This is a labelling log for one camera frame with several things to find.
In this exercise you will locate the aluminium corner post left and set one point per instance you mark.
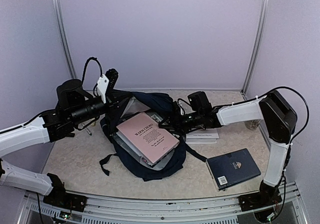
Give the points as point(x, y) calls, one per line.
point(63, 36)

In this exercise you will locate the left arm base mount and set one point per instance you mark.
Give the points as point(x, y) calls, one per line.
point(59, 197)

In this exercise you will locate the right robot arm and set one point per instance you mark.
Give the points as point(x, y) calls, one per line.
point(270, 110)

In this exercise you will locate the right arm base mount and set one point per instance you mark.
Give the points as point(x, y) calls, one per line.
point(266, 196)

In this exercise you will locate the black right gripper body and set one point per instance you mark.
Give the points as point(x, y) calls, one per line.
point(183, 124)

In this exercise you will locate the aluminium front rail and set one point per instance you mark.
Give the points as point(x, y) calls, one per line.
point(110, 210)

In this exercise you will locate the aluminium corner post right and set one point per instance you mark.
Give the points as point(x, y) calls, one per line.
point(256, 46)

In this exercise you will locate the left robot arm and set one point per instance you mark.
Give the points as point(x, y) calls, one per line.
point(74, 107)

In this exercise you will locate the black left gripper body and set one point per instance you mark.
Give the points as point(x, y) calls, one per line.
point(111, 103)

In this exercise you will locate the floral ceramic mug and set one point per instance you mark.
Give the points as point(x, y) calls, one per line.
point(252, 124)

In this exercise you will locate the white book with photo cover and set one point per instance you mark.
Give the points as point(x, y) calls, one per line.
point(208, 136)

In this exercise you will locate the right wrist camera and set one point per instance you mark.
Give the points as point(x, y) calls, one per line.
point(179, 108)

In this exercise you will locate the grey book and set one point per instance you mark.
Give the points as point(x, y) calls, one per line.
point(125, 145)

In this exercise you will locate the aluminium corner post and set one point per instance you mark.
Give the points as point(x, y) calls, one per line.
point(256, 46)
point(63, 36)

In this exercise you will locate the pink booklet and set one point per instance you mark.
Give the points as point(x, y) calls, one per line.
point(145, 136)

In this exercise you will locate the navy blue student backpack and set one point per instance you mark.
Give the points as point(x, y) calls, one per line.
point(162, 104)

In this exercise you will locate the dark blue notebook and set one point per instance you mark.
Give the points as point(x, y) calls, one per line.
point(233, 168)

